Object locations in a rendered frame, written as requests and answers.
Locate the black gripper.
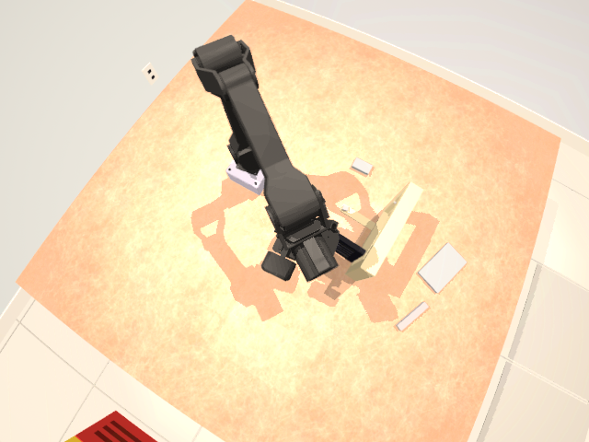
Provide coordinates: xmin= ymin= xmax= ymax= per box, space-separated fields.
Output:
xmin=260 ymin=234 xmax=296 ymax=282

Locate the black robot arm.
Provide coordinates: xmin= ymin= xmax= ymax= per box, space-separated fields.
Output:
xmin=191 ymin=34 xmax=340 ymax=283

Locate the pale pink flat bar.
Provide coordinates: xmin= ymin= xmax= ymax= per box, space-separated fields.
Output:
xmin=396 ymin=302 xmax=429 ymax=331

